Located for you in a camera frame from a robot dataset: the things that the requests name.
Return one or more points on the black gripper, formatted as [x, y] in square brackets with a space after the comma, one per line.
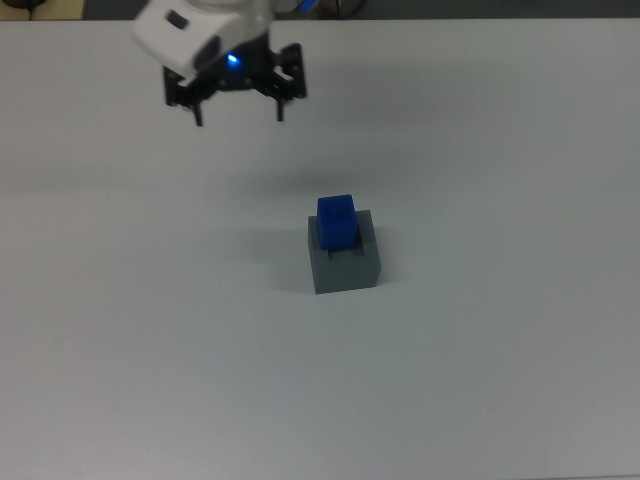
[245, 70]

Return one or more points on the blue block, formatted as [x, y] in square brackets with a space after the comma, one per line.
[337, 225]

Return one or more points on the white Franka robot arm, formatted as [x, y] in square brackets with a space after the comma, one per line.
[190, 35]

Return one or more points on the grey hollow cuboid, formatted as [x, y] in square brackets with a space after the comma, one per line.
[345, 275]

